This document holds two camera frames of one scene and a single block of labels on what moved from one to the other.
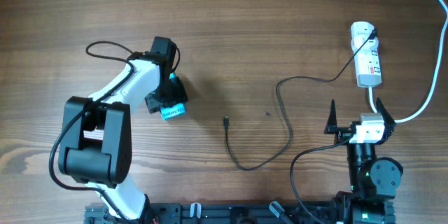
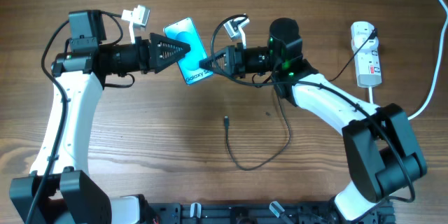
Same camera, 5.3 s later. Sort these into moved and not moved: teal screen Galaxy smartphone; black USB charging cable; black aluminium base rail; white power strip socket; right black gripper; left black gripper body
Moved: left black gripper body; teal screen Galaxy smartphone; right black gripper
Not moved: white power strip socket; black USB charging cable; black aluminium base rail
